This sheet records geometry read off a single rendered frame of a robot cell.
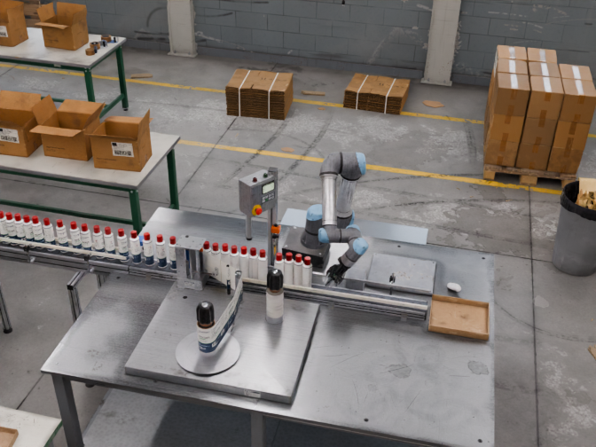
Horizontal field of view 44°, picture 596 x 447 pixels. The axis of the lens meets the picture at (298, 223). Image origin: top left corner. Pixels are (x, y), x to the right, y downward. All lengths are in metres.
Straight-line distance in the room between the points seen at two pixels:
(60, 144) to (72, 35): 2.24
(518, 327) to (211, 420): 2.27
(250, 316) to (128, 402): 0.96
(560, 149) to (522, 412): 2.91
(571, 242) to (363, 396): 2.76
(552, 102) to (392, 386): 3.79
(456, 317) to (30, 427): 2.13
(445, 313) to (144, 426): 1.73
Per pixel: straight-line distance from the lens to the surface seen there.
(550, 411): 4.79
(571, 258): 5.85
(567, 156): 6.94
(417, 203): 6.46
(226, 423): 4.16
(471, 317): 3.97
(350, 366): 3.59
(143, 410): 4.28
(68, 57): 7.49
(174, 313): 3.82
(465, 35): 8.86
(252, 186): 3.68
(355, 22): 8.95
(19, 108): 5.85
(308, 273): 3.85
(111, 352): 3.73
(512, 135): 6.81
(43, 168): 5.50
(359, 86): 8.19
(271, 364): 3.51
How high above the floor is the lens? 3.33
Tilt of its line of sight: 33 degrees down
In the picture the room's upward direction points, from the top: 1 degrees clockwise
